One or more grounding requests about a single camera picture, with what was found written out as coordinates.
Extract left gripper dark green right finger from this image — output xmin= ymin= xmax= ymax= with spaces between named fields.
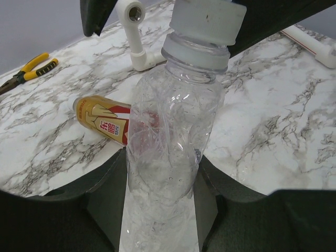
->
xmin=193 ymin=157 xmax=335 ymax=251

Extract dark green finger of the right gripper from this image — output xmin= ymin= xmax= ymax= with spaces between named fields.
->
xmin=80 ymin=0 xmax=117 ymax=37
xmin=228 ymin=0 xmax=335 ymax=57

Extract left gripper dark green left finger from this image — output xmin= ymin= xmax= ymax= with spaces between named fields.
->
xmin=1 ymin=149 xmax=127 ymax=251

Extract gold label drink bottle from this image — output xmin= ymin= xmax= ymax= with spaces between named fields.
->
xmin=68 ymin=96 xmax=131 ymax=145

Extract clear plastic bottle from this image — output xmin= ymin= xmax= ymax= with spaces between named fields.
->
xmin=121 ymin=32 xmax=230 ymax=251

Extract blue white bottle cap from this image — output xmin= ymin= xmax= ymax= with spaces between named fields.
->
xmin=170 ymin=0 xmax=247 ymax=46

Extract white PVC pipe frame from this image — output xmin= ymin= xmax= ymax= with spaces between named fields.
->
xmin=115 ymin=0 xmax=336 ymax=72

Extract yellow handled pliers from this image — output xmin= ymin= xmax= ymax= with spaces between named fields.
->
xmin=1 ymin=52 xmax=59 ymax=95

